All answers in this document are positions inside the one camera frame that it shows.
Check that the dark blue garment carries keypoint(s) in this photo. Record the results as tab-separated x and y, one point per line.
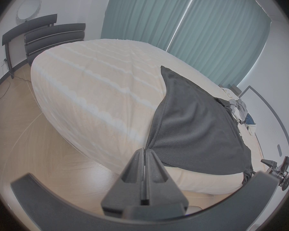
250	120

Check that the grey garment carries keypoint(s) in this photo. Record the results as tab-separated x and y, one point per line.
238	107

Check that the black garment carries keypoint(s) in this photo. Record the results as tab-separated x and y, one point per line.
195	133

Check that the dark bedside table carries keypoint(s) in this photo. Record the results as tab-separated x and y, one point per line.
234	88

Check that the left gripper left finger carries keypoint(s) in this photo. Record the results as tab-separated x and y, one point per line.
127	184

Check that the white garment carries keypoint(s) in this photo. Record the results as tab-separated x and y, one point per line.
252	129

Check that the bed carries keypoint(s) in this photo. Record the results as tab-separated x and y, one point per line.
86	92

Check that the round white mirror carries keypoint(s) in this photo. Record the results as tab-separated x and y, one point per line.
29	8

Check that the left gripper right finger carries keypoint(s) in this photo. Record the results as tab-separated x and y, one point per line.
163	186

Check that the blue-green curtain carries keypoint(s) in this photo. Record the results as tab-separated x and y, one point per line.
144	13
221	37

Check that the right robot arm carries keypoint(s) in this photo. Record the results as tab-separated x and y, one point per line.
283	177

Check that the dark dressing table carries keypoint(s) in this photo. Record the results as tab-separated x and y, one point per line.
26	26

